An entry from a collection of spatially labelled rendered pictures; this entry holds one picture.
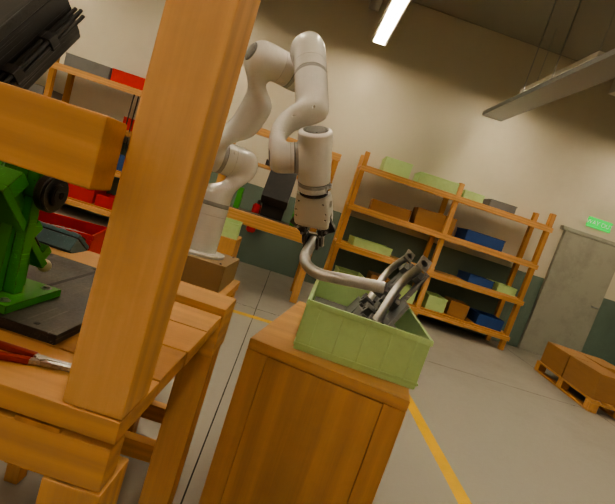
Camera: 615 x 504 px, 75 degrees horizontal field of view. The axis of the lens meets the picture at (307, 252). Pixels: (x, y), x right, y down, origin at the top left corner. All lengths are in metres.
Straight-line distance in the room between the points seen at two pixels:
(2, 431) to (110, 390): 0.17
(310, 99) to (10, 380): 0.84
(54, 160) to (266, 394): 0.99
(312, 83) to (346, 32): 5.91
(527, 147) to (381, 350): 6.41
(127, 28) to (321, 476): 6.87
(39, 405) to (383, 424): 0.93
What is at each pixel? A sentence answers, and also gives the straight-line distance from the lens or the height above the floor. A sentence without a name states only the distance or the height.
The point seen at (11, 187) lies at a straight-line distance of 0.85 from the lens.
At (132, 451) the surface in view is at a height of 0.19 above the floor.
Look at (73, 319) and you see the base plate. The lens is 0.90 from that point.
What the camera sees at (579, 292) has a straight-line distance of 8.10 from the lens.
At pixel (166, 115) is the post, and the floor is 1.30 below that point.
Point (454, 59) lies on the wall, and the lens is 7.26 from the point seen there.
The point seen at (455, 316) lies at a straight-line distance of 6.70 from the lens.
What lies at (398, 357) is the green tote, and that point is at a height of 0.87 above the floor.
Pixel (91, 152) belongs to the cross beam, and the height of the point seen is 1.23.
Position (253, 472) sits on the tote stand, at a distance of 1.49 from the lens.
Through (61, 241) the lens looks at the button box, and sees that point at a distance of 1.36.
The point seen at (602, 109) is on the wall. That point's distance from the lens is 8.21.
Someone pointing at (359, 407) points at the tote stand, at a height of 0.71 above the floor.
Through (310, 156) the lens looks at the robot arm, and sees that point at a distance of 0.98.
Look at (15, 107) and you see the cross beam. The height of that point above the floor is 1.25.
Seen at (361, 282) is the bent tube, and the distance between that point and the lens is 1.01.
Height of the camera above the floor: 1.25
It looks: 7 degrees down
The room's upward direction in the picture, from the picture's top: 18 degrees clockwise
